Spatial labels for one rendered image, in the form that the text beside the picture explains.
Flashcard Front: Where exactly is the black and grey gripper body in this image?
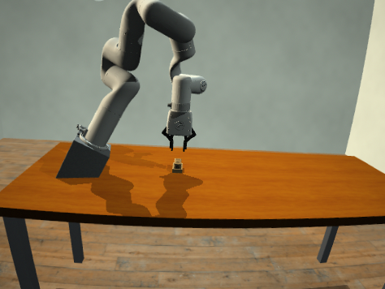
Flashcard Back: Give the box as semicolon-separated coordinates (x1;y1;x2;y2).
167;109;193;136

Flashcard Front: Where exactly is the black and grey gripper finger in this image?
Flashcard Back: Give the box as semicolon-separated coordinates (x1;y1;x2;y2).
162;127;174;151
183;128;196;151

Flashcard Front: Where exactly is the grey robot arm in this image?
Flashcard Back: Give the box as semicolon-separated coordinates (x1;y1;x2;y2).
76;0;207;151

